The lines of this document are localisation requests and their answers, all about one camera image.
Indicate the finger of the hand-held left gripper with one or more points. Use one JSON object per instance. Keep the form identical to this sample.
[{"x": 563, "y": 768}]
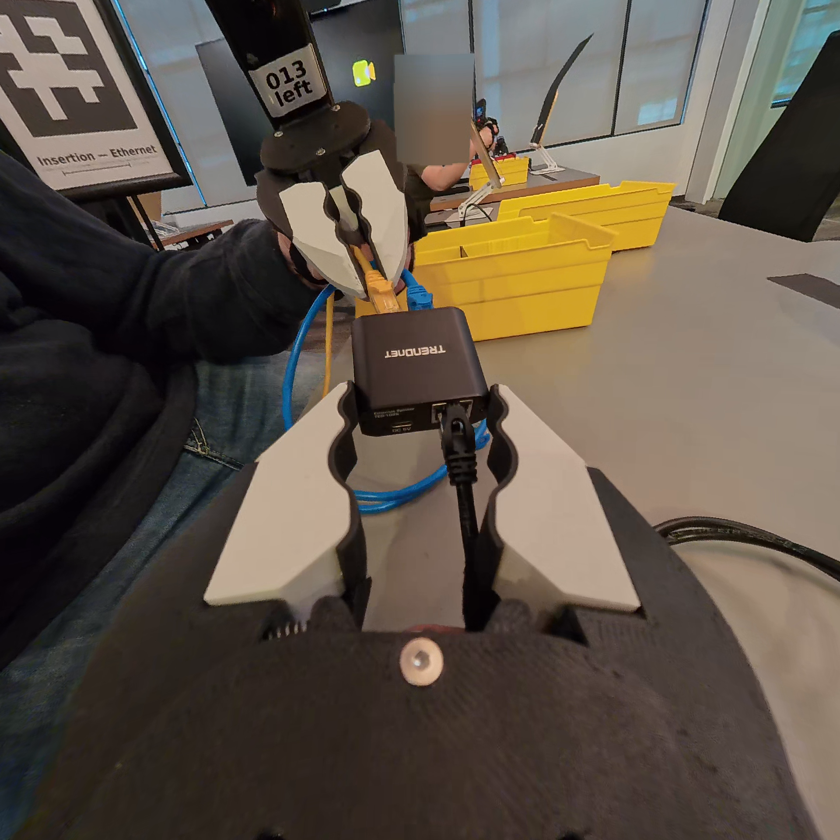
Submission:
[
  {"x": 387, "y": 203},
  {"x": 318, "y": 229}
]

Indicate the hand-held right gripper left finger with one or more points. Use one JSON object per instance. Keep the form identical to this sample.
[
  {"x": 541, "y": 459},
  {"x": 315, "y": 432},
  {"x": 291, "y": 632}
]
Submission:
[{"x": 282, "y": 525}]

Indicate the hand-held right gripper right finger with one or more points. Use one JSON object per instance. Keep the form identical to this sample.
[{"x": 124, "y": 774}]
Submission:
[{"x": 558, "y": 525}]

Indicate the black ethernet splitter box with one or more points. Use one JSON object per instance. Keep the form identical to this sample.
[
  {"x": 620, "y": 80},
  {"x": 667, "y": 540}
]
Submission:
[{"x": 413, "y": 367}]

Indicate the person's left forearm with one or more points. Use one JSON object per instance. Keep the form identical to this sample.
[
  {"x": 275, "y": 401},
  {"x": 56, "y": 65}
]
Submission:
[{"x": 229, "y": 295}]

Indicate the person's left hand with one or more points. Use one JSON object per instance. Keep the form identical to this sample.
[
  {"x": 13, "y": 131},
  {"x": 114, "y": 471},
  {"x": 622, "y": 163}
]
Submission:
[{"x": 303, "y": 270}]

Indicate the clipboard document stand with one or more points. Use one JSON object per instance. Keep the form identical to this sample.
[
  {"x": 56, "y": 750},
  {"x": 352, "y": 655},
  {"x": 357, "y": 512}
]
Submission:
[
  {"x": 485, "y": 148},
  {"x": 558, "y": 92}
]

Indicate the wooden bench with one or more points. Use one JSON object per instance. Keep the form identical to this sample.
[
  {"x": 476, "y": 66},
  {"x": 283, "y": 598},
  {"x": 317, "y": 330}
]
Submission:
[{"x": 197, "y": 233}]

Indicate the person's blue jeans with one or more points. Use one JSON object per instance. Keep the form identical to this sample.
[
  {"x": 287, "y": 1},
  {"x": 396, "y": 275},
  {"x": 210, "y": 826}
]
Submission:
[{"x": 216, "y": 420}]

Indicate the small yellow plastic bin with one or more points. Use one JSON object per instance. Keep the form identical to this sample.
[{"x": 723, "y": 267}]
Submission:
[{"x": 508, "y": 172}]

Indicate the yellow bin with divider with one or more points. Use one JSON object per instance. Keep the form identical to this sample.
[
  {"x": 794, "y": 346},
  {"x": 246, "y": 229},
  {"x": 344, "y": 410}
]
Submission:
[{"x": 525, "y": 295}]

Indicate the black easel stand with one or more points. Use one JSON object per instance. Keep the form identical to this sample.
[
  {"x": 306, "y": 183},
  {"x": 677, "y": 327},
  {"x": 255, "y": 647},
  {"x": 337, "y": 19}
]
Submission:
[{"x": 145, "y": 220}]

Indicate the wooden table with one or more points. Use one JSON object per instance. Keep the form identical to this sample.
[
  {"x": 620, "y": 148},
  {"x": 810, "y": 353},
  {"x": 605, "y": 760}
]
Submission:
[{"x": 564, "y": 180}]

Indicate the framed black-white tag sign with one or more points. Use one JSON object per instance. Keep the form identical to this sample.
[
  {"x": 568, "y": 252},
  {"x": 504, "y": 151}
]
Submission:
[{"x": 65, "y": 65}]

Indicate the large yellow plastic bin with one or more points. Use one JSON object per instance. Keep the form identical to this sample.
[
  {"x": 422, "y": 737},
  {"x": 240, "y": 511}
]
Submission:
[{"x": 630, "y": 216}]

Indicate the person's dark sweater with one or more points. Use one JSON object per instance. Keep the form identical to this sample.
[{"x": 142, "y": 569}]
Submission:
[{"x": 65, "y": 394}]

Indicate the large glass window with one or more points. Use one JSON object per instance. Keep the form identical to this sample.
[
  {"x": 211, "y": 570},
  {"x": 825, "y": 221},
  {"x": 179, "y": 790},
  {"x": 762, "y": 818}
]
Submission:
[{"x": 656, "y": 65}]

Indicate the black tape strip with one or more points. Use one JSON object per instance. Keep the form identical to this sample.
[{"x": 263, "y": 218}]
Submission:
[{"x": 810, "y": 289}]

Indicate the black chair back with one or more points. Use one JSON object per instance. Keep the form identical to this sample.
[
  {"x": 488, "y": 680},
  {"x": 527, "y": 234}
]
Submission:
[{"x": 787, "y": 151}]

